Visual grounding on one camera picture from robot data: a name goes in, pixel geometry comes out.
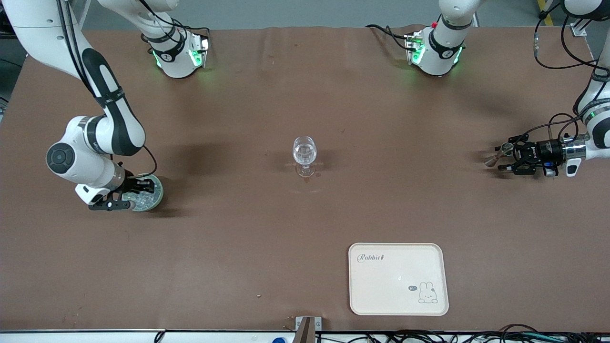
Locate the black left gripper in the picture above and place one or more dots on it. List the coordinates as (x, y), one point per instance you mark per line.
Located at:
(546, 149)

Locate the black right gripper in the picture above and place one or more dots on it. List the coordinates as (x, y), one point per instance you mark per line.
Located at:
(130, 184)

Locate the metal jigger cup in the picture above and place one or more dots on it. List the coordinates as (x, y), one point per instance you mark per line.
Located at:
(493, 158)

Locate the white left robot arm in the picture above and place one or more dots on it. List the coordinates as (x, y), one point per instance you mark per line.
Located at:
(443, 47)

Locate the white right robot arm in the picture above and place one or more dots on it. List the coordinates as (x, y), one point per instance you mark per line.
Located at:
(71, 162)

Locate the clear ice cubes pile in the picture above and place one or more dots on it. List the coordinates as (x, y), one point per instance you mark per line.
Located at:
(145, 199)

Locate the clear wine glass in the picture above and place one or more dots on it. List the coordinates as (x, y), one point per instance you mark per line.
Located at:
(304, 153)

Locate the green ceramic bowl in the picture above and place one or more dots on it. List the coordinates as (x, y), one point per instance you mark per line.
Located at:
(157, 200)

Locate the brown table cover sheet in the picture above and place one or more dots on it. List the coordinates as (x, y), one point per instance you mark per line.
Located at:
(238, 262)

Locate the cream rabbit print tray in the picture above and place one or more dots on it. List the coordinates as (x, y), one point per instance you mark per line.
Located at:
(398, 286)

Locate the blue bottle cap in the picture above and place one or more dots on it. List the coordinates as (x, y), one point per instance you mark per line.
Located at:
(279, 340)

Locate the aluminium frame profile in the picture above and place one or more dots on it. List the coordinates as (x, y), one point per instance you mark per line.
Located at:
(579, 29)

